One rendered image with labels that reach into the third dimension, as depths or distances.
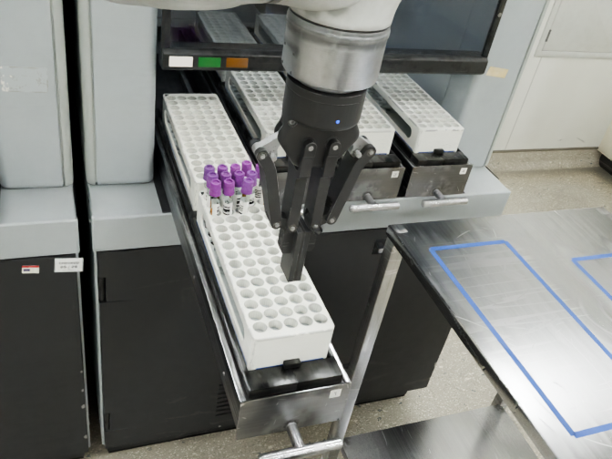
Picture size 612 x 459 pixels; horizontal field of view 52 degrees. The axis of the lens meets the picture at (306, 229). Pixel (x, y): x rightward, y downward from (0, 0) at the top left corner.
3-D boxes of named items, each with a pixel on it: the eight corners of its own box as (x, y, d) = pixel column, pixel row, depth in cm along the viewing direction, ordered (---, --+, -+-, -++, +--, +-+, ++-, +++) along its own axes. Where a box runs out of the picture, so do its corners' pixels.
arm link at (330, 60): (274, -6, 56) (266, 57, 60) (309, 32, 49) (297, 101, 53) (366, -1, 59) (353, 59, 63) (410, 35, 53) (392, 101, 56)
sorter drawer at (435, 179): (292, 57, 173) (298, 25, 168) (339, 58, 178) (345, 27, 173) (413, 211, 120) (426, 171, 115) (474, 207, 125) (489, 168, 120)
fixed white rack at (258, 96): (223, 90, 133) (226, 63, 130) (268, 91, 137) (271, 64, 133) (262, 164, 112) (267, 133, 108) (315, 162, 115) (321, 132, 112)
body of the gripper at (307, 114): (354, 60, 62) (336, 143, 67) (271, 58, 59) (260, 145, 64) (386, 94, 57) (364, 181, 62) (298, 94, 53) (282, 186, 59)
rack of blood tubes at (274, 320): (195, 225, 95) (197, 190, 91) (259, 219, 98) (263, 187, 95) (247, 378, 73) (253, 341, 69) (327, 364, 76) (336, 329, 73)
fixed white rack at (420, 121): (353, 91, 144) (359, 66, 141) (392, 91, 148) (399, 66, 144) (413, 158, 123) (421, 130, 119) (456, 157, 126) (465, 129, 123)
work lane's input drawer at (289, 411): (147, 146, 123) (147, 104, 118) (217, 144, 128) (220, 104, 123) (243, 475, 70) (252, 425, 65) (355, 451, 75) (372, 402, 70)
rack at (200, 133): (161, 124, 118) (162, 93, 114) (214, 123, 121) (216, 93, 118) (193, 217, 96) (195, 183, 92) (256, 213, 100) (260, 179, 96)
